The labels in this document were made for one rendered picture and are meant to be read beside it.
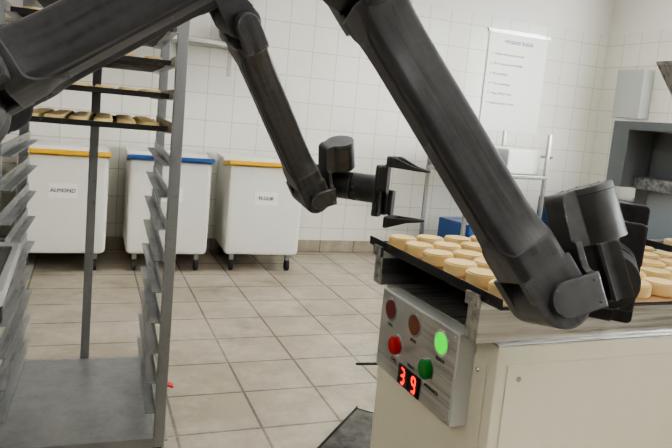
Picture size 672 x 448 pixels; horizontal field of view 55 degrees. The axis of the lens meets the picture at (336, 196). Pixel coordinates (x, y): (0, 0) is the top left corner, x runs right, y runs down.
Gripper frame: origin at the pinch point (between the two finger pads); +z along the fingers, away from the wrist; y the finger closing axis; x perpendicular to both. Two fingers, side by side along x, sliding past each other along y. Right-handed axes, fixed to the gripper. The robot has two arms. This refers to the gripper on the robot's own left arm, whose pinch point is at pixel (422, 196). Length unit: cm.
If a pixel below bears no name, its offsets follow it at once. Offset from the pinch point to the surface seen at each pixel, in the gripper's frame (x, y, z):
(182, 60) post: -24, -25, -77
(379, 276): 16.3, 13.6, -1.7
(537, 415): 29.4, 25.7, 28.2
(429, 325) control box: 28.7, 16.5, 11.0
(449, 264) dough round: 27.0, 7.0, 12.5
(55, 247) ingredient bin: -173, 82, -272
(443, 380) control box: 32.3, 23.0, 14.9
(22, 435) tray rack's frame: -6, 85, -109
